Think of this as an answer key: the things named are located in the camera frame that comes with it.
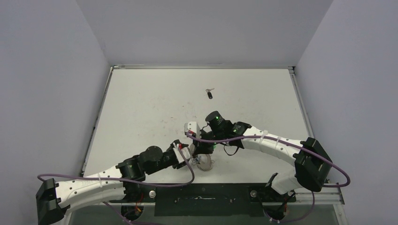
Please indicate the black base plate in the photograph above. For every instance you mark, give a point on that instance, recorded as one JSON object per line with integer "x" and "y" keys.
{"x": 209, "y": 199}

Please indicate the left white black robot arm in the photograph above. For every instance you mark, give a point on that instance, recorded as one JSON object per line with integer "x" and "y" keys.
{"x": 56, "y": 199}

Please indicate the far key with black tag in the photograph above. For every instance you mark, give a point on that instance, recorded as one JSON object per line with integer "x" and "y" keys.
{"x": 209, "y": 94}

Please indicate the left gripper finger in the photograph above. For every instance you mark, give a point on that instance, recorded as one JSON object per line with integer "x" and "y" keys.
{"x": 180, "y": 164}
{"x": 182, "y": 145}

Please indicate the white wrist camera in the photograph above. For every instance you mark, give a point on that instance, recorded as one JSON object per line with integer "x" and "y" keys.
{"x": 181, "y": 154}
{"x": 192, "y": 129}

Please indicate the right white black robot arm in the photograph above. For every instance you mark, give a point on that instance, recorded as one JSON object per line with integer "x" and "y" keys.
{"x": 308, "y": 158}

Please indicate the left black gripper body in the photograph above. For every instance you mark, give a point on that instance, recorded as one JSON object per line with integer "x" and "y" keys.
{"x": 177, "y": 141}

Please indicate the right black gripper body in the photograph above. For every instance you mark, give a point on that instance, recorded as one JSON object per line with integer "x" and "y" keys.
{"x": 200, "y": 147}

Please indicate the aluminium frame rail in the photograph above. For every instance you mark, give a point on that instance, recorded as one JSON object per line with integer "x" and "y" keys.
{"x": 304, "y": 196}

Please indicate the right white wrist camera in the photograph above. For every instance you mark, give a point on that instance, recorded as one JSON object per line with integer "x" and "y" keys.
{"x": 192, "y": 129}

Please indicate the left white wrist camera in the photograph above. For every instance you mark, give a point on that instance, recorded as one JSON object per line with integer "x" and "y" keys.
{"x": 181, "y": 154}

